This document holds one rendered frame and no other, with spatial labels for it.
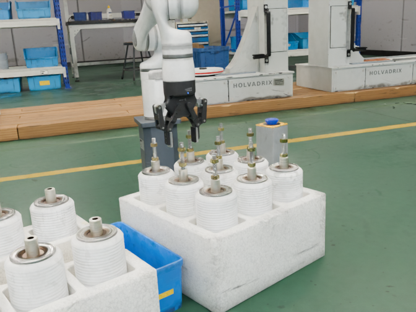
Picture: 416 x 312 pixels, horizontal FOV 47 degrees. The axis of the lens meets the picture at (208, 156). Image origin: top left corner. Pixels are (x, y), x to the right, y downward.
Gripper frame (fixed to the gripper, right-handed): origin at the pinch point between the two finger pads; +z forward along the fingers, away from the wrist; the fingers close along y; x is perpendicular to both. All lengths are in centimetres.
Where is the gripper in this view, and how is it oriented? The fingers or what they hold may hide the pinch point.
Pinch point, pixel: (182, 138)
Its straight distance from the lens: 113.6
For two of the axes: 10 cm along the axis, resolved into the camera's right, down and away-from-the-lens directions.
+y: 8.3, -1.8, 5.3
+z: 0.4, 9.6, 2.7
